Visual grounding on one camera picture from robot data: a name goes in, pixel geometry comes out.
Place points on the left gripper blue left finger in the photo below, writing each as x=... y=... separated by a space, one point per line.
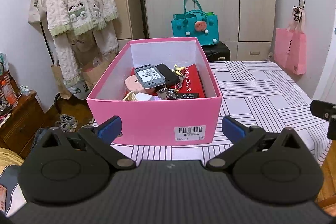
x=99 y=138

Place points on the purple starfish hair clip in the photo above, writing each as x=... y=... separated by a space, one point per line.
x=155 y=98

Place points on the brown paper grocery bag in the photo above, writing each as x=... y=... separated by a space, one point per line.
x=90 y=73

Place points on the brown slipper pair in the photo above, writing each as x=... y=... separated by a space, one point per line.
x=91 y=122

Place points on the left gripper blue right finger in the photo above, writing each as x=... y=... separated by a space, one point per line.
x=244 y=140

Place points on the silver keys with ring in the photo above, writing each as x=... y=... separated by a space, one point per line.
x=171 y=93

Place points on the grey sneaker pair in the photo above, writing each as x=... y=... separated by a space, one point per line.
x=67 y=123

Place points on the pink round compact case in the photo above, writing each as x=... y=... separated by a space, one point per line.
x=132 y=84

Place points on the wooden side cabinet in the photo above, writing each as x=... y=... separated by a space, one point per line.
x=17 y=133

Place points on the cream knitted cardigan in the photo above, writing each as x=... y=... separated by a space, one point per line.
x=76 y=18

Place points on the cream plastic clip holder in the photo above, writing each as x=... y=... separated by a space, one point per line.
x=131 y=96

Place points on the teal felt tote bag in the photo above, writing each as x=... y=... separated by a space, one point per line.
x=196 y=23

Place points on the pink cardboard storage box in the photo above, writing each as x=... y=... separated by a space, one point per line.
x=158 y=123

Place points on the yellow starfish hair clip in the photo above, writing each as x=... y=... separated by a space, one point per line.
x=178 y=70

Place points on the striped white tablecloth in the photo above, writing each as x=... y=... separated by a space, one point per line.
x=255 y=93

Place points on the black phone battery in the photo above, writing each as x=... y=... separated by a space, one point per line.
x=187 y=96

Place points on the pink paper shopping bag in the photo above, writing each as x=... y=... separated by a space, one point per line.
x=290 y=44

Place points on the white charger cube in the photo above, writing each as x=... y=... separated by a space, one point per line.
x=144 y=97

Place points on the black hard suitcase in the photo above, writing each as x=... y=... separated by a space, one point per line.
x=217 y=52

